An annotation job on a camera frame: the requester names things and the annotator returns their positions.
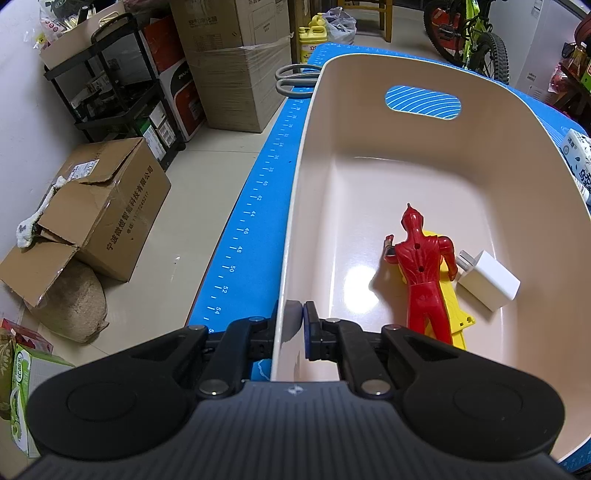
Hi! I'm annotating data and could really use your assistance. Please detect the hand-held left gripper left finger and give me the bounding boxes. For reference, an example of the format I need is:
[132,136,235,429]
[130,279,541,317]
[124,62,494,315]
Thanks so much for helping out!
[122,299,280,401]

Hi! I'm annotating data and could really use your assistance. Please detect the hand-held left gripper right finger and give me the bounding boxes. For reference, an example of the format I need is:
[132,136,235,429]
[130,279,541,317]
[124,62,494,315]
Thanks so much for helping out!
[302,300,468,401]

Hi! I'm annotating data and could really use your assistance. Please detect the red toy figure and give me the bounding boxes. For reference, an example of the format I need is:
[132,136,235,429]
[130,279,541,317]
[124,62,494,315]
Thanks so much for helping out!
[382,203,458,344]

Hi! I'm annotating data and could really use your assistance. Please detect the beige plastic basket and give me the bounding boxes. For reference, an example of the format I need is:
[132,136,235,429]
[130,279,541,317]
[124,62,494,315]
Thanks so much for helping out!
[270,54,591,464]

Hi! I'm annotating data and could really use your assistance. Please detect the white charger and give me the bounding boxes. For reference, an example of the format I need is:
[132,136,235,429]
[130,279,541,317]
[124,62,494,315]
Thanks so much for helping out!
[456,249,522,312]

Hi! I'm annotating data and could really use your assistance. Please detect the blue silicone mat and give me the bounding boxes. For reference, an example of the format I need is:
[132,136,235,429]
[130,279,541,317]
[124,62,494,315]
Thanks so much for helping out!
[187,42,591,476]

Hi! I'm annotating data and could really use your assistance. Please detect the burlap sack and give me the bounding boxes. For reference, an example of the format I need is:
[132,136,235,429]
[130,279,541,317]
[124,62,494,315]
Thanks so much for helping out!
[34,263,110,343]

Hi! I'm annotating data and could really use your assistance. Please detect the torn cardboard box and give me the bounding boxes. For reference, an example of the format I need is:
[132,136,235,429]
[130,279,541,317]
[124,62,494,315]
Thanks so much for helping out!
[0,137,172,309]

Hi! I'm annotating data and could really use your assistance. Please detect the green carton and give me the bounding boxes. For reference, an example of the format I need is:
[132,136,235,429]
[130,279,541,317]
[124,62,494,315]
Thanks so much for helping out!
[9,344,77,457]

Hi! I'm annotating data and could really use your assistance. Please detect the red carton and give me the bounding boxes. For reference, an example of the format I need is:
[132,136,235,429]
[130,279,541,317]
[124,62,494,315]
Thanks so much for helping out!
[0,318,54,356]

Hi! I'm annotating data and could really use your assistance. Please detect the grey scissors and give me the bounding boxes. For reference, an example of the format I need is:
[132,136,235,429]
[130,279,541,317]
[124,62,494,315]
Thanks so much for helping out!
[276,64,324,99]

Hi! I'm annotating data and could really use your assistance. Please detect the white rag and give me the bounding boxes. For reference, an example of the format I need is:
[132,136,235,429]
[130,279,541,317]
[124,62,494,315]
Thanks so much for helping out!
[16,175,68,250]

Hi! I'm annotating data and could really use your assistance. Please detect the red and black appliance box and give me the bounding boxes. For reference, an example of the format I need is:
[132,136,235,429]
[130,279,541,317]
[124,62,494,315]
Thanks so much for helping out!
[143,16,206,141]

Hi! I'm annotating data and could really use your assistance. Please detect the large taped cardboard box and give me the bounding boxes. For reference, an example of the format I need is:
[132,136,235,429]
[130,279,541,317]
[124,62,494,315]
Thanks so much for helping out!
[171,0,294,134]

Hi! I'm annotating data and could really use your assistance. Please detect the black shelf cart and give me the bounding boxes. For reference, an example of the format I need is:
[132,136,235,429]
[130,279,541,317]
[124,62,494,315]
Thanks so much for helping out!
[44,11,186,163]

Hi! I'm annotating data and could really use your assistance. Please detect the yellow plastic jug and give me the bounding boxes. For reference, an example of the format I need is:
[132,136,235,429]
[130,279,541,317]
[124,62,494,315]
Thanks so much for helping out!
[298,14,329,63]

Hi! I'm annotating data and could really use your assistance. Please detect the clear plastic bag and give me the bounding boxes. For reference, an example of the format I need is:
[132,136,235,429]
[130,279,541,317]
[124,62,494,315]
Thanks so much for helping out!
[323,7,357,44]

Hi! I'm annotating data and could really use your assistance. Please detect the white tissue box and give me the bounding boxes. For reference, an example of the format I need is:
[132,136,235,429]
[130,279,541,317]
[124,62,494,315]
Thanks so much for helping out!
[558,129,591,204]

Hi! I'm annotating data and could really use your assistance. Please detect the wooden chair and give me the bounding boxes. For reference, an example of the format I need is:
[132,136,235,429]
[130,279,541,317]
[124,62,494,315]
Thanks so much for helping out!
[339,0,393,42]

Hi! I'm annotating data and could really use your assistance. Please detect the black and green bicycle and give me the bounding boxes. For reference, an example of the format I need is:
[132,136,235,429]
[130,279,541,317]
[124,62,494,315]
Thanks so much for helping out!
[424,0,511,86]

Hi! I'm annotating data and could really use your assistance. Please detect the small cardboard box with handle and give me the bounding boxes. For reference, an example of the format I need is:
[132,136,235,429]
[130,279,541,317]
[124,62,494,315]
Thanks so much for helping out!
[39,0,127,70]

